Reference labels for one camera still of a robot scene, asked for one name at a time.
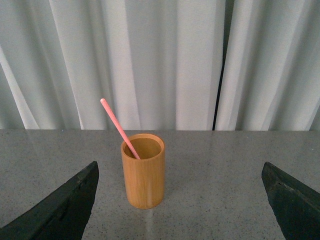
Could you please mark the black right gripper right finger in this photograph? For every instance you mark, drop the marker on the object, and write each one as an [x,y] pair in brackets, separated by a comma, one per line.
[295,205]

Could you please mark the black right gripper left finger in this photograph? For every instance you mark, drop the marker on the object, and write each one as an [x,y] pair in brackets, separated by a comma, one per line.
[62,215]

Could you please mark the white curtain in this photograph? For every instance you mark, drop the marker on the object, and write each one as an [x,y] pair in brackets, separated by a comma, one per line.
[219,65]

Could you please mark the bamboo chopstick holder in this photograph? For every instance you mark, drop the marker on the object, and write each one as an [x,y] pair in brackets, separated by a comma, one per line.
[144,178]

